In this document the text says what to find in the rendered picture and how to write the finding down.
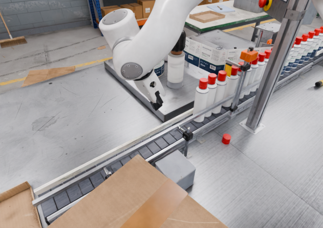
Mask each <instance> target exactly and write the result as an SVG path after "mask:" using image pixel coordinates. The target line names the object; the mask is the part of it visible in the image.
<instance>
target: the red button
mask: <svg viewBox="0 0 323 228"><path fill-rule="evenodd" d="M268 4H269V0H259V2H258V5H259V7H260V8H263V7H264V6H265V5H268Z"/></svg>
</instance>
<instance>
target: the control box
mask: <svg viewBox="0 0 323 228"><path fill-rule="evenodd" d="M289 1H290V0H288V1H287V3H285V2H283V1H281V0H269V4H268V5H265V6H264V7H263V8H262V10H263V11H264V12H265V13H267V14H268V15H270V16H271V17H272V18H274V19H275V20H277V21H278V22H280V23H282V20H283V18H284V17H285V15H286V12H287V6H288V3H289ZM316 12H317V11H316V9H315V7H314V5H313V3H312V1H311V3H310V5H309V8H308V9H307V10H306V13H305V15H304V18H303V19H304V20H303V22H302V25H310V24H311V23H312V21H313V19H314V17H315V14H316Z"/></svg>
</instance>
